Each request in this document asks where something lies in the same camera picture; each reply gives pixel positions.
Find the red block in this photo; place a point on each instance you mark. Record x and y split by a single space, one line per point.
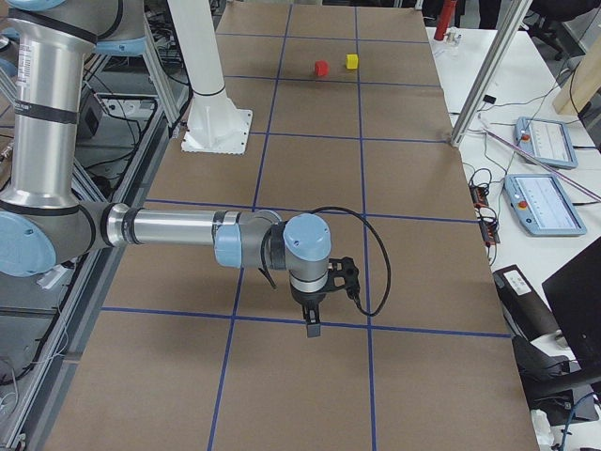
321 68

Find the yellow block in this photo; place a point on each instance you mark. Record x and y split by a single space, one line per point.
352 61

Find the orange circuit board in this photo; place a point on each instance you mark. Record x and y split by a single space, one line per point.
478 195

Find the lower blue teach pendant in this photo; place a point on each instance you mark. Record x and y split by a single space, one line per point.
542 206

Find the blue teach pendant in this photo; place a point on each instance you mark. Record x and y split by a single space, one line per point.
542 206
547 141

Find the black monitor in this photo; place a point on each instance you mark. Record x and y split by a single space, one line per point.
573 294

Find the upper blue teach pendant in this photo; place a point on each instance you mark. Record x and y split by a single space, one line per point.
547 141

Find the red cylinder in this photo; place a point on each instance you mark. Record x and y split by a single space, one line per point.
446 14

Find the white pedestal column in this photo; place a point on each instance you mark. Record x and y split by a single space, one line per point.
214 123

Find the aluminium frame post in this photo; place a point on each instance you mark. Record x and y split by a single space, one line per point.
499 46

